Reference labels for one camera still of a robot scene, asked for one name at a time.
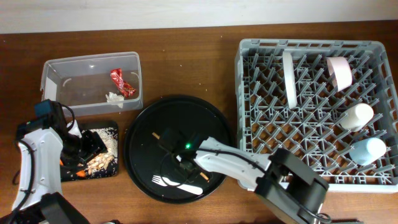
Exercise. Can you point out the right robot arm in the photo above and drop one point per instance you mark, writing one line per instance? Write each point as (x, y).
(292, 190)

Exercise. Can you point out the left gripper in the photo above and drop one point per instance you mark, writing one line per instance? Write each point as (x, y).
(96, 145)

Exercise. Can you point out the rice and nutshell scraps pile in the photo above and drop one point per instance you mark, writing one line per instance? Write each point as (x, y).
(104, 152)

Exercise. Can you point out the clear plastic bin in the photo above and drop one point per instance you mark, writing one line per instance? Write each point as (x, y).
(81, 83)

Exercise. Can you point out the orange carrot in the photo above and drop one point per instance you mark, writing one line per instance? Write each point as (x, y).
(81, 173)

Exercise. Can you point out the grey dishwasher rack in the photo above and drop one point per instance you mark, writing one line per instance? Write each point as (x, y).
(312, 130)

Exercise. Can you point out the grey plate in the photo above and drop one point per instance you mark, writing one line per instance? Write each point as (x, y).
(289, 79)

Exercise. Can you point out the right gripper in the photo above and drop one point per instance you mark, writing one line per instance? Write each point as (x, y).
(191, 177)

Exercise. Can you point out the pink bowl with scraps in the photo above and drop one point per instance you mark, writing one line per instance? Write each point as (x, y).
(340, 72)

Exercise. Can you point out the light blue cup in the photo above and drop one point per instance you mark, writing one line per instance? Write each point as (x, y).
(367, 151)

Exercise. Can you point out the wooden chopstick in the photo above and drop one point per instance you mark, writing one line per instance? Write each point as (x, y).
(177, 144)

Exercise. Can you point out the white plastic fork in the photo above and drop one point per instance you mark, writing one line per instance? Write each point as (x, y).
(165, 182)

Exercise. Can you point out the round black tray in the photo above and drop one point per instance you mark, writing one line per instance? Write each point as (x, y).
(142, 155)

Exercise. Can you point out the white tissue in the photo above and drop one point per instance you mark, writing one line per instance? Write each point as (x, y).
(115, 99)

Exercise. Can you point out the red snack wrapper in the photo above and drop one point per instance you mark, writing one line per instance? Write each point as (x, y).
(125, 89)

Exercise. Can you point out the white cup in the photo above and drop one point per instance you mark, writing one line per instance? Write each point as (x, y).
(357, 117)

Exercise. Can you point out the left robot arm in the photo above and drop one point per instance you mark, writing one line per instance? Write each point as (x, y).
(50, 146)

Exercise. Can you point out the black rectangular tray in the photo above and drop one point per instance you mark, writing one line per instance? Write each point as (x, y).
(109, 149)

